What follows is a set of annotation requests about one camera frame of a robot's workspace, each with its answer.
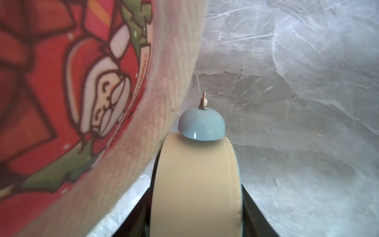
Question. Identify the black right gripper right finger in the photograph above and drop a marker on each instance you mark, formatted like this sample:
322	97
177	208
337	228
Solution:
254	222

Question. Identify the cream round alarm clock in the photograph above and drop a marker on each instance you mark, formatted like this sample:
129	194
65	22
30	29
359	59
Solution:
196	186

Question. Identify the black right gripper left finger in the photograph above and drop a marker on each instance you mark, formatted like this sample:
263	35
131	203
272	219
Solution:
137	223

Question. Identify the burlap red Christmas canvas bag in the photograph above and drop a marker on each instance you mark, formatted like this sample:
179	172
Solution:
72	75

